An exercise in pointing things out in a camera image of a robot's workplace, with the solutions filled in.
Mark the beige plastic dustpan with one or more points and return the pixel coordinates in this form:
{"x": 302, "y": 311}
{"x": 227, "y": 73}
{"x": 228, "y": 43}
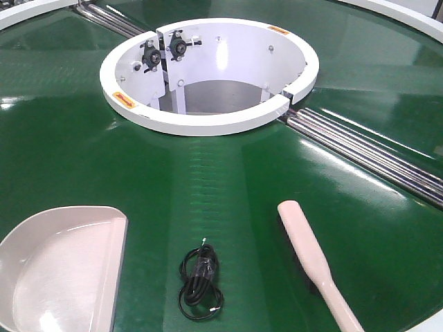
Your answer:
{"x": 60, "y": 270}

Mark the steel rollers right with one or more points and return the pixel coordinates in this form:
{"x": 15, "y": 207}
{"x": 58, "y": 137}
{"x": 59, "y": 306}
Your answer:
{"x": 366, "y": 152}

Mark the yellow arrow warning sticker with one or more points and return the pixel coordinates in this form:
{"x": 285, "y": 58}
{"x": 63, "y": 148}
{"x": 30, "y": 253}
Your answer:
{"x": 125, "y": 100}

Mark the black bearing block right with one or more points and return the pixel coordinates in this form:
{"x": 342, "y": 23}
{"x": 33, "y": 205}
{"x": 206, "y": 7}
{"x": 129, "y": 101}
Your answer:
{"x": 178, "y": 45}

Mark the beige plastic hand broom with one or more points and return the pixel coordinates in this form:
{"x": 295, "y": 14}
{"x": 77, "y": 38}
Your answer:
{"x": 315, "y": 265}

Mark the white outer rim right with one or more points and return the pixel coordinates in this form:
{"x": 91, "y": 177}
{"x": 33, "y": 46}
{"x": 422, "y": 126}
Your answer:
{"x": 411, "y": 18}

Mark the black bearing block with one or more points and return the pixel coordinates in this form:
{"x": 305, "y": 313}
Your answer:
{"x": 178, "y": 45}
{"x": 151, "y": 56}

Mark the steel rollers upper left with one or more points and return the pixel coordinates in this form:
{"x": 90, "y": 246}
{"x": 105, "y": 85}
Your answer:
{"x": 107, "y": 19}

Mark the orange sticker far rim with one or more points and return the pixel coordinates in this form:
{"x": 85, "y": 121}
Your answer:
{"x": 279, "y": 30}

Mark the black bearing block left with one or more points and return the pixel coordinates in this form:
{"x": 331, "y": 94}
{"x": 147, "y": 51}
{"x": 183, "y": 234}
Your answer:
{"x": 151, "y": 56}

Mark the white rim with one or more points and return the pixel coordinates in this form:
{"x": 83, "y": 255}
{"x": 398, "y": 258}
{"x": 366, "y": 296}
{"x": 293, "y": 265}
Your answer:
{"x": 411, "y": 18}
{"x": 27, "y": 10}

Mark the steel rollers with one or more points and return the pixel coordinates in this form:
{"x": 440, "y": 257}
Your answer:
{"x": 366, "y": 152}
{"x": 107, "y": 19}

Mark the white outer rim left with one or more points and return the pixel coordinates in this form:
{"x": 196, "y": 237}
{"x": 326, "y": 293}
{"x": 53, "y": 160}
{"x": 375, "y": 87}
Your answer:
{"x": 27, "y": 10}

